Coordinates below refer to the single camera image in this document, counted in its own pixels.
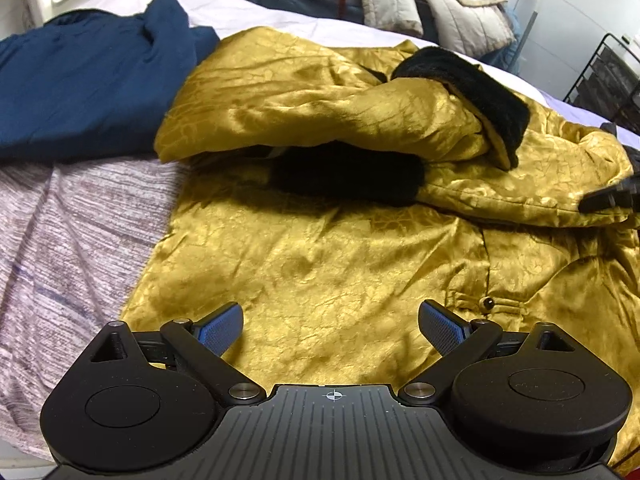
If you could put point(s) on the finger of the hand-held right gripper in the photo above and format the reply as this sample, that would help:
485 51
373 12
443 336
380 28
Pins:
607 199

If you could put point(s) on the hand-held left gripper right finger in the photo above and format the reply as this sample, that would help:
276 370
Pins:
442 327

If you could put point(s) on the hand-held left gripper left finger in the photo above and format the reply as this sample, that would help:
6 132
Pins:
220 330

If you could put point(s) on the gold jacket with black cuffs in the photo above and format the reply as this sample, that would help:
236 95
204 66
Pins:
350 260

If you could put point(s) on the beige quilted blanket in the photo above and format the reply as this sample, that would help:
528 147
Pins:
440 0

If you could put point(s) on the navy blue garment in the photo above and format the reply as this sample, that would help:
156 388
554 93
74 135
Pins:
85 90

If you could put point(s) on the white bed sheet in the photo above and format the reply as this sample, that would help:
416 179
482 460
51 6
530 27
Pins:
280 22

